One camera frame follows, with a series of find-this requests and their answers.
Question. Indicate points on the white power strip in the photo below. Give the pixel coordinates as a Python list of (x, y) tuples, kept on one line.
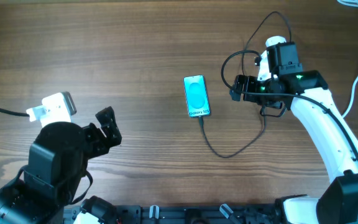
[(275, 40)]

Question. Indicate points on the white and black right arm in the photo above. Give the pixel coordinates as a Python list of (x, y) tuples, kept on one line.
[(308, 97)]

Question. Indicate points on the blue screen smartphone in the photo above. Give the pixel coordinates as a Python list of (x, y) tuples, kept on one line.
[(196, 96)]

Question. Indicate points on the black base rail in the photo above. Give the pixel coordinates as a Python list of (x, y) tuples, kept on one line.
[(253, 213)]

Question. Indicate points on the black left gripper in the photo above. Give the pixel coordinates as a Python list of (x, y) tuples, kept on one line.
[(101, 142)]

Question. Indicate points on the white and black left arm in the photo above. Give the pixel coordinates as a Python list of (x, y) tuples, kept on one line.
[(58, 160)]

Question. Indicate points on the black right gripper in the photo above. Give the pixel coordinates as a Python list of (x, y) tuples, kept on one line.
[(250, 82)]

